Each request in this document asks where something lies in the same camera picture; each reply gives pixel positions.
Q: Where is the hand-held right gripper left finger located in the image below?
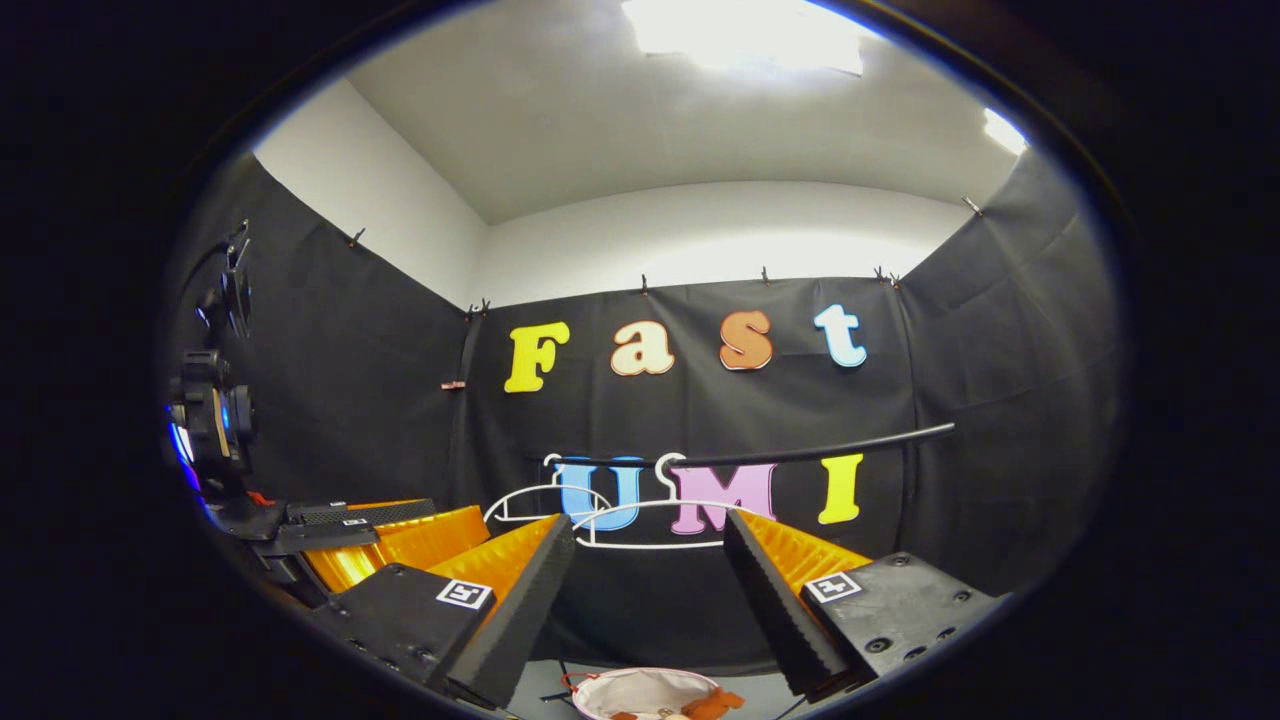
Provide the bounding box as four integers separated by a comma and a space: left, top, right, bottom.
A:
305, 513, 578, 711

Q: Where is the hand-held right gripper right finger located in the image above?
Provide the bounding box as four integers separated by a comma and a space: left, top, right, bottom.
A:
722, 508, 1003, 701

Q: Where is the orange corduroy jacket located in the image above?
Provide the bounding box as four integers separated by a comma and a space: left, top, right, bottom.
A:
608, 688, 747, 720

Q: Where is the pink laundry hamper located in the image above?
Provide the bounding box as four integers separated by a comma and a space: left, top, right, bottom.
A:
570, 667, 723, 720

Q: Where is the white plastic hanger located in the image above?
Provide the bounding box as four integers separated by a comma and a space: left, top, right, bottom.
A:
483, 452, 613, 525
573, 452, 746, 551

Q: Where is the small ceiling light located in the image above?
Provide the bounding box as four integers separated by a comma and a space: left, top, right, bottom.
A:
982, 107, 1030, 157

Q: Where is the large ceiling light panel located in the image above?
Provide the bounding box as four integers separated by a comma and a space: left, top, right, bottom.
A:
620, 0, 867, 77

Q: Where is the black clothes rail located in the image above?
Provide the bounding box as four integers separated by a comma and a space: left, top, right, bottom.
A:
525, 422, 957, 471

